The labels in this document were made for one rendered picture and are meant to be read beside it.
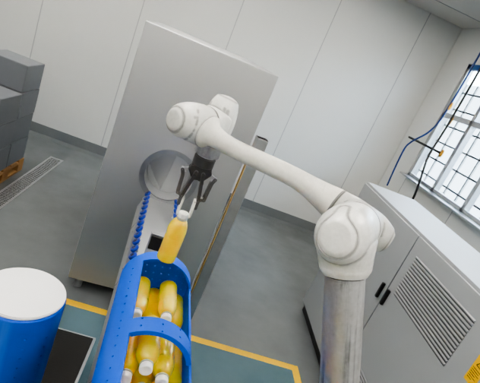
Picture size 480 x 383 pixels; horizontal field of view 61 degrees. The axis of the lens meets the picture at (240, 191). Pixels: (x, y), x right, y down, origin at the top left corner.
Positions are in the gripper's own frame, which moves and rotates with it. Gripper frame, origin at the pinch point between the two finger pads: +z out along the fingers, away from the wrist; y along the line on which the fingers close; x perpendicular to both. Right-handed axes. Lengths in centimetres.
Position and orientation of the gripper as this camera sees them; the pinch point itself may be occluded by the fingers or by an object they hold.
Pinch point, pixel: (186, 207)
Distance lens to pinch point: 147.9
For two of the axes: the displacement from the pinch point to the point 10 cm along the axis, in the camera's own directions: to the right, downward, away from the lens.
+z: -3.7, 8.8, 3.0
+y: -9.2, -3.1, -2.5
